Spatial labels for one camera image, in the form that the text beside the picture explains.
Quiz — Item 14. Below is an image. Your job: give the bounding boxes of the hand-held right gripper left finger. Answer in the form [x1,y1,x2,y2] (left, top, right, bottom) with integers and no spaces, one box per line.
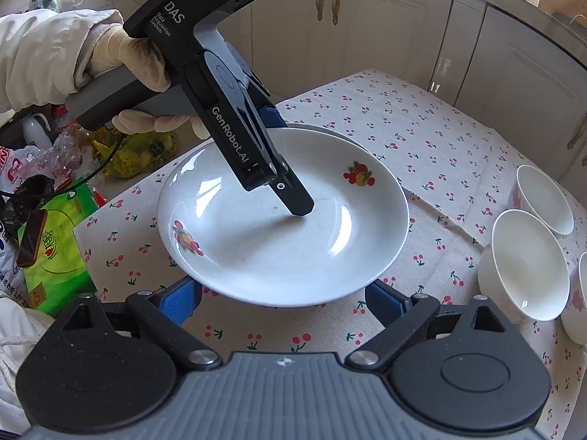
[55,277,223,370]

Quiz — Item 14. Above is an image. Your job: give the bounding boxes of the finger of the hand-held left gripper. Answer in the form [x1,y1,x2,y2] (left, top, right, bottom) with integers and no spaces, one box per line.
[238,83,316,217]
[256,104,291,131]

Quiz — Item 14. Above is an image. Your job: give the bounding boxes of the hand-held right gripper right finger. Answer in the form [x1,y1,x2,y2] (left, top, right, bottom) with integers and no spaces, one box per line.
[344,279,524,370]

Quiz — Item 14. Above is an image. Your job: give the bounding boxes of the white fruit-print plate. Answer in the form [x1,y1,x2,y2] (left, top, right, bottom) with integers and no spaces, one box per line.
[275,121,372,152]
[157,127,410,308]

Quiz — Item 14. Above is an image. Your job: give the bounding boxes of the plain white bowl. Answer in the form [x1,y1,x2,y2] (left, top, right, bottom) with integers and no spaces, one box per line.
[478,209,572,322]

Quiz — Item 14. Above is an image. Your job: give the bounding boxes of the person's left forearm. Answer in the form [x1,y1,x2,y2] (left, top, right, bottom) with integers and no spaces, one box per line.
[0,9,124,115]

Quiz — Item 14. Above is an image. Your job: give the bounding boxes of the person's left hand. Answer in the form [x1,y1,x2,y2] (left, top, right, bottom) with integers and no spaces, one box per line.
[87,26,212,141]

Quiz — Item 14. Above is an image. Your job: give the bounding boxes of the cherry-print tablecloth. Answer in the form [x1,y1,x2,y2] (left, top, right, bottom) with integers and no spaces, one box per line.
[73,69,587,440]

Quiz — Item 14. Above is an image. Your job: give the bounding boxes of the green packet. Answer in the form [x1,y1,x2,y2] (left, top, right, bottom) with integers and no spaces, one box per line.
[21,188,99,317]

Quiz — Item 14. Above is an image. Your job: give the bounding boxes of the yellow plastic bag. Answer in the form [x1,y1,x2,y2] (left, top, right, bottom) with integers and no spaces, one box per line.
[92,126,177,179]

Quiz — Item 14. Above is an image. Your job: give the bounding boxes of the brown flat case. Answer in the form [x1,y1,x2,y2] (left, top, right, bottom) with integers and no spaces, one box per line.
[16,211,47,267]

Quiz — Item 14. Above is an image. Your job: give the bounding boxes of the white clothing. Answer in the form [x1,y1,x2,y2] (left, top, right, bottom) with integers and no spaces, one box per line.
[0,293,47,436]

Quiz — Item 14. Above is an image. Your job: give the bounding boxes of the white bowl with pink print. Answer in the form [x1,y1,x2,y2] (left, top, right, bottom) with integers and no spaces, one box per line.
[507,164,575,237]
[560,252,587,345]

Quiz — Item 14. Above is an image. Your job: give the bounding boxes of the black plastic bag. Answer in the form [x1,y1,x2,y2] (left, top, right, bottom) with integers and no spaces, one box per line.
[0,174,58,234]

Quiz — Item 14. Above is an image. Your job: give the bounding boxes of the red and white plastic bag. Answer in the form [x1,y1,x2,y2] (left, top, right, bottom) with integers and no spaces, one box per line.
[0,144,42,184]

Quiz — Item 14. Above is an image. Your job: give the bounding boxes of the beige kitchen countertop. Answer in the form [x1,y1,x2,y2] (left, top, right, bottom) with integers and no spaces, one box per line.
[426,0,587,62]

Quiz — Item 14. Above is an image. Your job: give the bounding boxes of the black cable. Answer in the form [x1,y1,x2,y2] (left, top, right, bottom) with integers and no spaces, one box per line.
[0,133,127,195]

